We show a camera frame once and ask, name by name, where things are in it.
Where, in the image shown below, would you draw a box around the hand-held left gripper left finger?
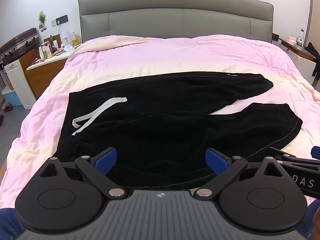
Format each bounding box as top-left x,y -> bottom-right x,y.
37,147 -> 127,200

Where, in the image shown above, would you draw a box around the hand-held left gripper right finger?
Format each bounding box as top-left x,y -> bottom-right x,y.
194,147 -> 284,200

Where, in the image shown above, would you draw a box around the black pants with white drawstring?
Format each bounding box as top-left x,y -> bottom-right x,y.
54,72 -> 303,189

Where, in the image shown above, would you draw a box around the person's right leg blue jeans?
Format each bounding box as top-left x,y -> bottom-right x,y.
299,201 -> 320,240

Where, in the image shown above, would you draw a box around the person's leg blue jeans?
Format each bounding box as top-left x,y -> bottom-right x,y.
0,208 -> 23,240
299,201 -> 320,240

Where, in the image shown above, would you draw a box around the black hanging item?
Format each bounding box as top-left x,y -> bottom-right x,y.
304,42 -> 320,88

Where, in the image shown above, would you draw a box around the dark nightstand with white front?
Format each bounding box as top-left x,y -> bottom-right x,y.
272,33 -> 318,68

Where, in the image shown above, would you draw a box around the wooden nightstand with white top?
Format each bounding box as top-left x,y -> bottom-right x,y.
26,47 -> 75,101

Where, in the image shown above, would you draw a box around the light blue bin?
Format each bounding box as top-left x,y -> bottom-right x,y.
2,86 -> 23,107

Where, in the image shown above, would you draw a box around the clear plastic water bottle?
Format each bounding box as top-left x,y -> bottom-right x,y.
296,29 -> 306,49

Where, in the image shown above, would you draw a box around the pink duvet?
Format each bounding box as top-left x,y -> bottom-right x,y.
0,34 -> 320,210

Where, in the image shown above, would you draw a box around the white slatted cabinet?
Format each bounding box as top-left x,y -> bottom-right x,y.
5,59 -> 37,109

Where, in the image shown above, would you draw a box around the person's left leg blue jeans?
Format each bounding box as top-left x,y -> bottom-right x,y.
0,208 -> 23,240

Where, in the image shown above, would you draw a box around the cluster of cosmetic bottles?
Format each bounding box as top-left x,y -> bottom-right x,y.
34,34 -> 66,62

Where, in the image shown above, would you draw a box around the small white table lamp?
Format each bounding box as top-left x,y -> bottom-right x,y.
61,30 -> 72,47

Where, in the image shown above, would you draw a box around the dark brown suitcase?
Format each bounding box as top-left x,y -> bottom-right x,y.
0,28 -> 40,65

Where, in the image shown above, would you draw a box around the small green potted plant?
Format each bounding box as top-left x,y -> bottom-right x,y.
37,10 -> 48,32

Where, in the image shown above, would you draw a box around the grey padded bed headboard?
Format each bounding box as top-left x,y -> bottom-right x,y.
78,0 -> 275,45

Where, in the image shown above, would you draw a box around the dark wall socket panel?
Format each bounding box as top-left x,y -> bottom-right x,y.
51,15 -> 68,27

